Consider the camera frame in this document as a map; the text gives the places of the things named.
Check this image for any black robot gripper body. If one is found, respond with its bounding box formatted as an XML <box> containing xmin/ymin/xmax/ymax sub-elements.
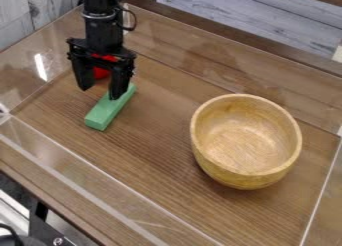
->
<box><xmin>67</xmin><ymin>11</ymin><xmax>136</xmax><ymax>71</ymax></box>

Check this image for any light wooden bowl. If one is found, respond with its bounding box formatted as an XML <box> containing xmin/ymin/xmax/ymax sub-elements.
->
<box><xmin>190</xmin><ymin>94</ymin><xmax>303</xmax><ymax>190</ymax></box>

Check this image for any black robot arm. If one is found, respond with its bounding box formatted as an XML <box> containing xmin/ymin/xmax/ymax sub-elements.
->
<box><xmin>67</xmin><ymin>0</ymin><xmax>136</xmax><ymax>100</ymax></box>

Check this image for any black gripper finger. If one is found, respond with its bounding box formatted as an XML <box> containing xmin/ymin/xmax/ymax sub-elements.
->
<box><xmin>108</xmin><ymin>66</ymin><xmax>134</xmax><ymax>100</ymax></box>
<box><xmin>71</xmin><ymin>55</ymin><xmax>95</xmax><ymax>91</ymax></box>

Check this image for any red toy strawberry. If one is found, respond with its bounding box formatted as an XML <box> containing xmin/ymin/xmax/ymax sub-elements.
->
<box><xmin>93</xmin><ymin>54</ymin><xmax>117</xmax><ymax>80</ymax></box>

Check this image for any clear acrylic tray wall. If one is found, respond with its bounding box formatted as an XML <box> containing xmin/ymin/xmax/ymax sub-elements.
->
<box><xmin>0</xmin><ymin>111</ymin><xmax>222</xmax><ymax>246</ymax></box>

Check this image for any green rectangular block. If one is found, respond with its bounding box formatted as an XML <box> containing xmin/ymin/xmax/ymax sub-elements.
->
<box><xmin>84</xmin><ymin>83</ymin><xmax>136</xmax><ymax>131</ymax></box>

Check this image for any black cable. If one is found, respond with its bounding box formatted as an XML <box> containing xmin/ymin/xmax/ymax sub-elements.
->
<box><xmin>0</xmin><ymin>221</ymin><xmax>24</xmax><ymax>246</ymax></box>

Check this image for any black metal table frame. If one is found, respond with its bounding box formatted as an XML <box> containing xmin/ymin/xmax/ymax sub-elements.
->
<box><xmin>28</xmin><ymin>201</ymin><xmax>77</xmax><ymax>246</ymax></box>

